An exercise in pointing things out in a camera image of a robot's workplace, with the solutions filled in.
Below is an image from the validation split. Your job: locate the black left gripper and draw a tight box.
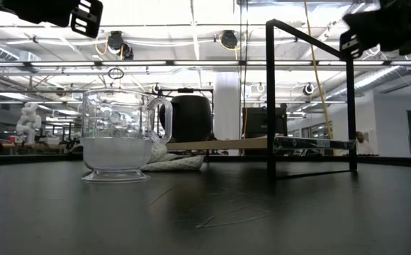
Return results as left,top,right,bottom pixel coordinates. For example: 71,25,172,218
0,0,104,39

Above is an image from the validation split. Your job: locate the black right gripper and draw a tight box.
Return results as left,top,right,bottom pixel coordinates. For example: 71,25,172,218
339,0,411,60

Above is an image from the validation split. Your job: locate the clear glass mug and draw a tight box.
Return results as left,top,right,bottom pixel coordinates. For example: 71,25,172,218
80,88,174,183

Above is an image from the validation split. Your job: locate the black mug green inside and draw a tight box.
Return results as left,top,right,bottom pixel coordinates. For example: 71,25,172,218
158,94,214,144

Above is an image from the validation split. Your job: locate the person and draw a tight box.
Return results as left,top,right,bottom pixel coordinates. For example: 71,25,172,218
354,130,376,156

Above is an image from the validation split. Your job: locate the black computer case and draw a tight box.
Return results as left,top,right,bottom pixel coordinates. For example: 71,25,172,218
242,106,288,157

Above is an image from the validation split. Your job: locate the white waffle cloth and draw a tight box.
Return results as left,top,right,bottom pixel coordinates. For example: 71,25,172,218
140,141,206,173

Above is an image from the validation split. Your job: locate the yellow hanging cable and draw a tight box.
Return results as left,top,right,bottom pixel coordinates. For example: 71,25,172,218
303,0,334,141

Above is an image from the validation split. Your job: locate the black metal shelf frame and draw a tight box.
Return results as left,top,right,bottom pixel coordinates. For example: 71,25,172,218
155,18,359,182

